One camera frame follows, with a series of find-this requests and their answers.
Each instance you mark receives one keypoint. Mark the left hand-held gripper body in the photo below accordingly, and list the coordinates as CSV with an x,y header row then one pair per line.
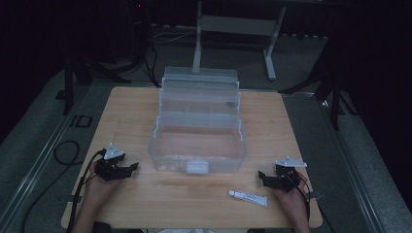
x,y
110,165

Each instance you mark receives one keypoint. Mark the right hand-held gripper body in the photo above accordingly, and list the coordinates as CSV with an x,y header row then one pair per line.
x,y
286,176

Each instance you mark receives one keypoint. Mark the white tube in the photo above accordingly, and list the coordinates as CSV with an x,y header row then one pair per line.
x,y
247,197

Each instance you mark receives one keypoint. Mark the clear plastic storage box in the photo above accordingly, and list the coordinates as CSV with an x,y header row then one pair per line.
x,y
198,120

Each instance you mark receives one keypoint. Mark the person's right hand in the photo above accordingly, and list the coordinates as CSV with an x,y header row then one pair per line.
x,y
293,197

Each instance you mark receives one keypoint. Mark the person's left hand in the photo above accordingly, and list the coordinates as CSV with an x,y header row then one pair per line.
x,y
97,187

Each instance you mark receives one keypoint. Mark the black tripod stand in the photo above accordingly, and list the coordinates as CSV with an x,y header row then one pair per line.
x,y
327,81
89,69

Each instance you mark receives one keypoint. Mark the white metal stand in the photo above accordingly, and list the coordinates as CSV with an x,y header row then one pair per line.
x,y
234,35

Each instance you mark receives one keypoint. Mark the black rectangular frame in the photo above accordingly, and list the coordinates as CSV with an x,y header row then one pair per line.
x,y
81,121

